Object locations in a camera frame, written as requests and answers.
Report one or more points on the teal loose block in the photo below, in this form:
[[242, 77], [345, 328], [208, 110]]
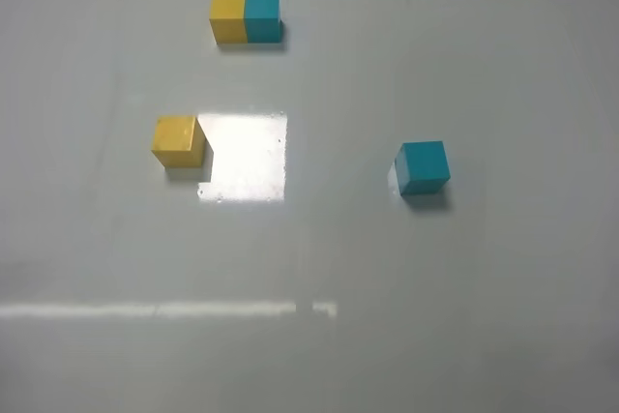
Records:
[[421, 168]]

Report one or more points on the teal template block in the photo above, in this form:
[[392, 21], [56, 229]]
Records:
[[262, 21]]

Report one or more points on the yellow template block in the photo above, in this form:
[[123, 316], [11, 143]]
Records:
[[227, 19]]

